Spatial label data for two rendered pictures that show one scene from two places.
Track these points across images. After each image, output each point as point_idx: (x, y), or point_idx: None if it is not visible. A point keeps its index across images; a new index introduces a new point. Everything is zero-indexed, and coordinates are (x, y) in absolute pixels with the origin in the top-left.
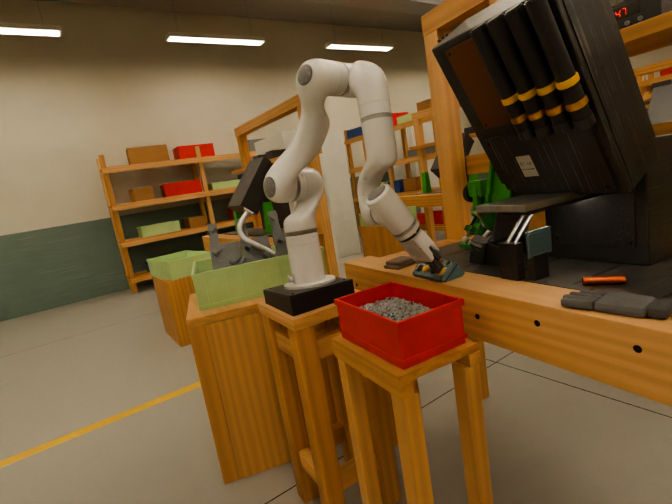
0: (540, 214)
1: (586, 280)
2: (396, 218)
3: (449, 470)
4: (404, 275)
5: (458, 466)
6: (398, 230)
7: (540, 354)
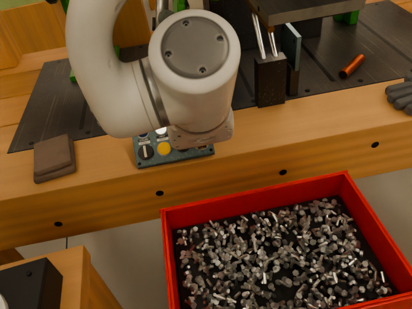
0: (141, 2)
1: (349, 73)
2: (232, 95)
3: (165, 305)
4: (116, 176)
5: (166, 293)
6: (223, 118)
7: (367, 171)
